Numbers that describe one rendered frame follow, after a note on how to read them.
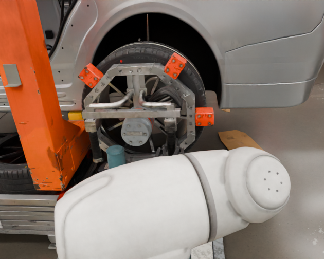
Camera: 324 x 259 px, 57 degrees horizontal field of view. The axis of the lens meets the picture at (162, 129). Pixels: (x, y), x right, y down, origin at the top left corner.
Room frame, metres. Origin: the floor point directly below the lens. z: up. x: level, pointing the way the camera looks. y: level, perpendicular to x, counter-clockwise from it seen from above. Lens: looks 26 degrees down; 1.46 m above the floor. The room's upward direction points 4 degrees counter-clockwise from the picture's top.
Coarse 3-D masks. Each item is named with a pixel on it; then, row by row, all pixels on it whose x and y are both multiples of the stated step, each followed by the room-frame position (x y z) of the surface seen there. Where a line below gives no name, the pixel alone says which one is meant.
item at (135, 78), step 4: (132, 76) 1.35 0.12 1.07; (136, 76) 1.35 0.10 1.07; (136, 80) 1.35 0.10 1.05; (136, 84) 1.35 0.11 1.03; (136, 88) 1.35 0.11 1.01; (136, 92) 1.35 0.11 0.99; (136, 96) 1.35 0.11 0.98; (136, 100) 1.35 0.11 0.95; (144, 100) 1.37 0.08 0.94; (136, 104) 1.35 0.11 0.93
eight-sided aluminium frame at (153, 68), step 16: (128, 64) 1.39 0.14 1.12; (144, 64) 1.38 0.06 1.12; (160, 64) 1.37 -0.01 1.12; (176, 80) 1.36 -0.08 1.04; (96, 96) 1.37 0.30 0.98; (192, 96) 1.31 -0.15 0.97; (192, 112) 1.31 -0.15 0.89; (192, 128) 1.31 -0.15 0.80; (112, 144) 1.41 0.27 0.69; (128, 160) 1.35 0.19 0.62
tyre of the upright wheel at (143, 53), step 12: (120, 48) 1.57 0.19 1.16; (132, 48) 1.46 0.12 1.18; (144, 48) 1.44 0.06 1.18; (156, 48) 1.48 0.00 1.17; (168, 48) 1.55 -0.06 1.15; (108, 60) 1.44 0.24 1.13; (120, 60) 1.43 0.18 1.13; (132, 60) 1.43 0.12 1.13; (144, 60) 1.42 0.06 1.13; (156, 60) 1.41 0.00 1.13; (168, 60) 1.41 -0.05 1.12; (192, 72) 1.42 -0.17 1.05; (192, 84) 1.39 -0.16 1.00; (84, 96) 1.46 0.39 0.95; (204, 96) 1.40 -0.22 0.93; (84, 108) 1.46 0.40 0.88; (84, 120) 1.47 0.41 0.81; (192, 144) 1.39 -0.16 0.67
